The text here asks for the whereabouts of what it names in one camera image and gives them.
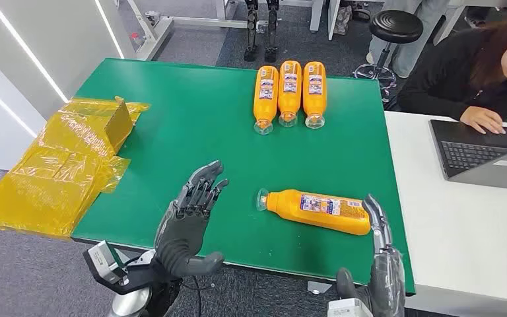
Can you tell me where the metal table bracket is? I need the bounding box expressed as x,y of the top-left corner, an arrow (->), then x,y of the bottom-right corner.
307,281 -> 333,295

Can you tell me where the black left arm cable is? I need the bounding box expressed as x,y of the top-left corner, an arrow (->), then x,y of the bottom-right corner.
182,275 -> 215,317

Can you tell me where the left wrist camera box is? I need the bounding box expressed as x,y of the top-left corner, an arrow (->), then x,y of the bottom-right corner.
83,240 -> 127,285

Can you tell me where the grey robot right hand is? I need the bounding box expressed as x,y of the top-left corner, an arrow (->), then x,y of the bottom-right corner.
336,194 -> 406,317

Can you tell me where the orange bottle with clear cap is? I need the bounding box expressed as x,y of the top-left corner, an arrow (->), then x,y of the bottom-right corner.
253,65 -> 279,135
302,61 -> 327,130
255,188 -> 372,236
277,60 -> 302,128

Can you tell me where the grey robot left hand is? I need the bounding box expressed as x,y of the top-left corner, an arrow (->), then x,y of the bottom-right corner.
154,160 -> 230,279

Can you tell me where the crumpled grey bag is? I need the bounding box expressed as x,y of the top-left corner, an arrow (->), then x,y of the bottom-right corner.
333,4 -> 354,37

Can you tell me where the yellow plastic wrapped cardboard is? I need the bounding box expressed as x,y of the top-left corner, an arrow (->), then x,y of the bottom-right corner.
0,96 -> 151,239

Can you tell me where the dark grey laptop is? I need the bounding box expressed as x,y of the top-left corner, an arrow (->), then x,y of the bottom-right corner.
428,119 -> 507,192

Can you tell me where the white desk leg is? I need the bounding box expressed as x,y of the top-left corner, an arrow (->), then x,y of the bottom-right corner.
309,0 -> 341,41

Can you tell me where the white metal frame stand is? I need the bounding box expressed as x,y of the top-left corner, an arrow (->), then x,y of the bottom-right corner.
124,0 -> 272,62

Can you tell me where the green table mat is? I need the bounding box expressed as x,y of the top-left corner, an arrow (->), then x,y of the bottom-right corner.
71,57 -> 416,295

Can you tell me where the person's hand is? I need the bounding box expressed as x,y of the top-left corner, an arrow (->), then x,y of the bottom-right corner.
459,106 -> 507,135

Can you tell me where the seated person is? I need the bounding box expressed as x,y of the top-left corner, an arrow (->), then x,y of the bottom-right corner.
397,4 -> 507,134

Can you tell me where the black round stool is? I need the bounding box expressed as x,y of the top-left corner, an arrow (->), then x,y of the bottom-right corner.
352,9 -> 424,104

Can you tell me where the black robot leg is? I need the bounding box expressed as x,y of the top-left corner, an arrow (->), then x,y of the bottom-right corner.
244,0 -> 259,62
264,0 -> 281,63

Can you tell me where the standing person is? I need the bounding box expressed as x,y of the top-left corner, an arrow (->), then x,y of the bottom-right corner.
366,0 -> 454,80

